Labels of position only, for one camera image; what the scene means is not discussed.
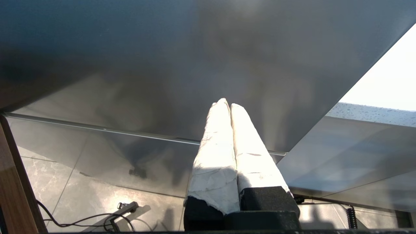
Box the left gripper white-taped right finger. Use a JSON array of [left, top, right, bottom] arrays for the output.
[[231, 103, 300, 212]]

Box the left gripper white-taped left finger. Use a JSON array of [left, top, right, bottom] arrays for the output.
[[184, 98, 241, 231]]

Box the steel base cabinet front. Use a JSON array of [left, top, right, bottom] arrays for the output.
[[276, 115, 416, 213]]

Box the small stainless steel appliance door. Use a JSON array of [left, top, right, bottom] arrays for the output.
[[6, 112, 287, 199]]

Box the large stainless steel appliance door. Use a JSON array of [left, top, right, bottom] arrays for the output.
[[0, 0, 416, 154]]

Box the small black box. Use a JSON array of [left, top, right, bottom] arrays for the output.
[[395, 210, 414, 228]]

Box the tall white cabinet side panel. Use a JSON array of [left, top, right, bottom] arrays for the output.
[[338, 23, 416, 111]]

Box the wooden furniture panel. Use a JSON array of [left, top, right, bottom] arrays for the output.
[[0, 114, 48, 234]]

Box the metal floor bracket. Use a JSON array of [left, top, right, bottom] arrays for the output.
[[109, 201, 139, 232]]

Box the black coiled cable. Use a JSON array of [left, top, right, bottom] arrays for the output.
[[293, 195, 358, 230]]

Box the black floor cable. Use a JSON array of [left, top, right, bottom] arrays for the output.
[[36, 200, 136, 232]]

